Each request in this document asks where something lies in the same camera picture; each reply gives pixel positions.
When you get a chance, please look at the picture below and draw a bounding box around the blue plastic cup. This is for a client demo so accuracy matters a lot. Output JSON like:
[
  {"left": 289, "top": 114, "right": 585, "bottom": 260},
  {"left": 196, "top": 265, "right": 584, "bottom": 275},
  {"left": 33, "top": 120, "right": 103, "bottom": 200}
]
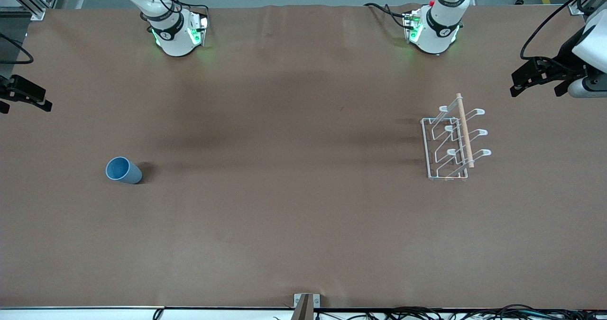
[{"left": 105, "top": 156, "right": 143, "bottom": 185}]

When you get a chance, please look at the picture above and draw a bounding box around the brown table mat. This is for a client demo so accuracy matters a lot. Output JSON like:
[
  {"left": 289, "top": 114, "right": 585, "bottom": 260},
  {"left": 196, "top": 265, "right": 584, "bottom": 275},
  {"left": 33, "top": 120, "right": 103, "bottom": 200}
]
[{"left": 0, "top": 5, "right": 607, "bottom": 310}]

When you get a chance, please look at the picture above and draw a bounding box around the white wire cup holder rack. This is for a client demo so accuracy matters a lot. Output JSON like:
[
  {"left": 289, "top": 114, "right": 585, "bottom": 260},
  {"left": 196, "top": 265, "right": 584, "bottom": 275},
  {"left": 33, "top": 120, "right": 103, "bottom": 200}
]
[{"left": 421, "top": 93, "right": 492, "bottom": 182}]

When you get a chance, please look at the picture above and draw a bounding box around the black left arm base cable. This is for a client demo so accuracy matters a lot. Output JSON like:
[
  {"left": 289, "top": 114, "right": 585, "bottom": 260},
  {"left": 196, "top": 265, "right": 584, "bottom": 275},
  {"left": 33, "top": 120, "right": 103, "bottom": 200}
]
[{"left": 364, "top": 2, "right": 413, "bottom": 29}]

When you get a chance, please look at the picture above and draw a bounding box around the black arm base cable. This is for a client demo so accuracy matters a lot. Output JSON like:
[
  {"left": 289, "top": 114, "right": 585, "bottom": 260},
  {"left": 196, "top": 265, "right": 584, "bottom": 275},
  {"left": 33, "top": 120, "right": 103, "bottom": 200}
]
[
  {"left": 168, "top": 0, "right": 210, "bottom": 22},
  {"left": 364, "top": 2, "right": 413, "bottom": 29}
]

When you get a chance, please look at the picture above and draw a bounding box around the black right arm base cable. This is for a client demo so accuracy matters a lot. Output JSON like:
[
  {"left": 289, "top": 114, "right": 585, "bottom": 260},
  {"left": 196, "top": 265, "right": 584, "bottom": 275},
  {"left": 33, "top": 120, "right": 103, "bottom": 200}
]
[{"left": 168, "top": 0, "right": 210, "bottom": 22}]

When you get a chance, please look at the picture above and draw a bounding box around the black cable bundle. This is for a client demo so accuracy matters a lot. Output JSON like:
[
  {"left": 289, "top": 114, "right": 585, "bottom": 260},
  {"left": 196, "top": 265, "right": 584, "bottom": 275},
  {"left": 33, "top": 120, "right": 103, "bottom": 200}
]
[{"left": 313, "top": 303, "right": 607, "bottom": 320}]

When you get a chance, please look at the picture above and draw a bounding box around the metal bracket with brown post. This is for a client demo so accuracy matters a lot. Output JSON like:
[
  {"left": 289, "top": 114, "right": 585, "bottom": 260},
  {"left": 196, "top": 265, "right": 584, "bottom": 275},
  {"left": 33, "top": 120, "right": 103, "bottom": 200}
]
[{"left": 291, "top": 293, "right": 321, "bottom": 320}]

